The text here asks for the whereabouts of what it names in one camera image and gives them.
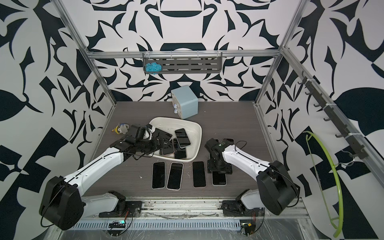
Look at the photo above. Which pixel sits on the dark smartphone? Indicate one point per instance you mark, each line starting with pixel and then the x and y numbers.
pixel 199 175
pixel 228 141

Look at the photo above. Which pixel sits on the small yellow white toy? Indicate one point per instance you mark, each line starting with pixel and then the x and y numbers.
pixel 121 129

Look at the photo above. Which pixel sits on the grey slotted wall rack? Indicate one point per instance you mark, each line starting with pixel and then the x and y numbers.
pixel 194 62

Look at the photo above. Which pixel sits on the blue crumpled cloth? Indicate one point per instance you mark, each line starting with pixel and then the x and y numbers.
pixel 153 68

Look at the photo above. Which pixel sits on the blue mini drawer cabinet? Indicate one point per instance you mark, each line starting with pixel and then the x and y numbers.
pixel 185 102

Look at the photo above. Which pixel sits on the left green-lit circuit board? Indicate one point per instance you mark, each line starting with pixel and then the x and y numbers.
pixel 117 225

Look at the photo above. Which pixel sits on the right small circuit board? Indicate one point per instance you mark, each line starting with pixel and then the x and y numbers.
pixel 247 229

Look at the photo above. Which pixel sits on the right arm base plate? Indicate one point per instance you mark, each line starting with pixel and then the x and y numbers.
pixel 238 209

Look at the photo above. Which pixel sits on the white case smartphone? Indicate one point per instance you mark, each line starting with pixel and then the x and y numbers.
pixel 175 176

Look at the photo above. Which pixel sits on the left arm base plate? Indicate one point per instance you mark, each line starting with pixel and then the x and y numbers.
pixel 132 209

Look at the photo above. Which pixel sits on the grey edge smartphone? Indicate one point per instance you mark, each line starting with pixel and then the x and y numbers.
pixel 159 175

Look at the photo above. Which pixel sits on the black wall hook rail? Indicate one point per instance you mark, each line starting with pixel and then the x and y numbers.
pixel 334 114

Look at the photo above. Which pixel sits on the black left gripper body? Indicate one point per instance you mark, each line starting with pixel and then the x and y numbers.
pixel 152 146

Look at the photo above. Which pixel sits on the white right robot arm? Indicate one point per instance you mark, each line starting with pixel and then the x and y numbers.
pixel 276 189

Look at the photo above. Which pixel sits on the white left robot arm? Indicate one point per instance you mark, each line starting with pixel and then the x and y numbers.
pixel 64 204

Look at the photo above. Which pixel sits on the pink case smartphone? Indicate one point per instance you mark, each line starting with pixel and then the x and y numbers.
pixel 219 179

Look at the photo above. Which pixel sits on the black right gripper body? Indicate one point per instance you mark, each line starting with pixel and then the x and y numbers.
pixel 217 167

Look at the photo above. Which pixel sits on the white plastic storage tub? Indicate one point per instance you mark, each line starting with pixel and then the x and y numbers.
pixel 193 130

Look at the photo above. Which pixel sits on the white slotted cable duct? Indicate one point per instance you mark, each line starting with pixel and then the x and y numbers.
pixel 207 224

